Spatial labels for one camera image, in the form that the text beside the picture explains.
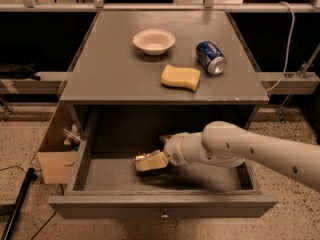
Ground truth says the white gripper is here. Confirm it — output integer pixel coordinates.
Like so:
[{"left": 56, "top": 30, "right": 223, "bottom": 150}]
[{"left": 135, "top": 133, "right": 189, "bottom": 172}]

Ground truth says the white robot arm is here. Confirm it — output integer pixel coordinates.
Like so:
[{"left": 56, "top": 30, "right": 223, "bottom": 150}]
[{"left": 134, "top": 121, "right": 320, "bottom": 191}]

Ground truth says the metal drawer knob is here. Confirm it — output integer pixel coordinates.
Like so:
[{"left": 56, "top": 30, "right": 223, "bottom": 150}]
[{"left": 160, "top": 210, "right": 170, "bottom": 220}]

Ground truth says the grey open top drawer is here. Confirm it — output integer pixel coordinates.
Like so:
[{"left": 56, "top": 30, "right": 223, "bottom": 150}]
[{"left": 47, "top": 104, "right": 279, "bottom": 220}]

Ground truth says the blue soda can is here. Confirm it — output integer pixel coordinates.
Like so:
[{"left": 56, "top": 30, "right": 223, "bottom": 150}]
[{"left": 196, "top": 41, "right": 227, "bottom": 75}]

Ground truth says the yellow sponge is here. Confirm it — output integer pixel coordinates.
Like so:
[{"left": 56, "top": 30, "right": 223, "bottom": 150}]
[{"left": 161, "top": 65, "right": 201, "bottom": 91}]

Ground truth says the grey wooden cabinet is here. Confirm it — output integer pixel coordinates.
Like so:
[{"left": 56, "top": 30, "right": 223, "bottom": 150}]
[{"left": 57, "top": 9, "right": 270, "bottom": 142}]

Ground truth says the plastic trash in box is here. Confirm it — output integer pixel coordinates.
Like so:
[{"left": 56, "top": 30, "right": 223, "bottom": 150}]
[{"left": 63, "top": 124, "right": 81, "bottom": 151}]

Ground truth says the cardboard box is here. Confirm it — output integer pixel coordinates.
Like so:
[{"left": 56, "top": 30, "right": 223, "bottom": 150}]
[{"left": 37, "top": 104, "right": 78, "bottom": 184}]

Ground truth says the white paper bowl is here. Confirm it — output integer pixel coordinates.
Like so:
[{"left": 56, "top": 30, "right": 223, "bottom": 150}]
[{"left": 133, "top": 29, "right": 176, "bottom": 56}]

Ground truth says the black floor pole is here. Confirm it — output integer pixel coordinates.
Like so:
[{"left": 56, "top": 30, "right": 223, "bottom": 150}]
[{"left": 1, "top": 168, "right": 36, "bottom": 240}]

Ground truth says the black object on ledge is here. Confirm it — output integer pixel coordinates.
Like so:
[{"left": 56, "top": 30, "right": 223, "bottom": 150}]
[{"left": 0, "top": 63, "right": 41, "bottom": 81}]

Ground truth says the black floor cable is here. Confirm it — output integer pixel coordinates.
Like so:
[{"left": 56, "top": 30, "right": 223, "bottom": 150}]
[{"left": 29, "top": 183, "right": 65, "bottom": 240}]

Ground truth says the white cable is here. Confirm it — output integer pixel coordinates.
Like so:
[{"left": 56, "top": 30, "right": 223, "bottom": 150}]
[{"left": 265, "top": 0, "right": 296, "bottom": 93}]

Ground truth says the metal railing frame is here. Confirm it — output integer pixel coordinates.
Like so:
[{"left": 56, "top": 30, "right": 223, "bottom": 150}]
[{"left": 0, "top": 0, "right": 320, "bottom": 13}]

